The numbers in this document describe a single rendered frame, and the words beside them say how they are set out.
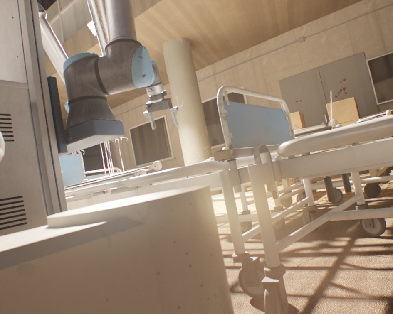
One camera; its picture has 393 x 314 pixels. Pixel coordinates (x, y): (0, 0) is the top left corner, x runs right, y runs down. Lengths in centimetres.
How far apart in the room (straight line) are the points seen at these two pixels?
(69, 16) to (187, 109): 372
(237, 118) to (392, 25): 640
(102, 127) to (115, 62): 24
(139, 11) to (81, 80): 467
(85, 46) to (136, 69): 577
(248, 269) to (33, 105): 96
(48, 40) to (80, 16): 614
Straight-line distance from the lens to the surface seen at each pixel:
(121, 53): 123
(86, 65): 127
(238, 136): 127
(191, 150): 631
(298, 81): 764
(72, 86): 127
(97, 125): 117
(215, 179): 129
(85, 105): 122
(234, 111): 130
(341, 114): 494
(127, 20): 135
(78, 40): 719
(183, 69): 664
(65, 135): 128
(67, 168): 305
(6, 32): 151
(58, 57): 183
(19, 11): 143
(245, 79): 823
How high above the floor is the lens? 46
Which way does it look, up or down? 4 degrees up
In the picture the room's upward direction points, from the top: 11 degrees counter-clockwise
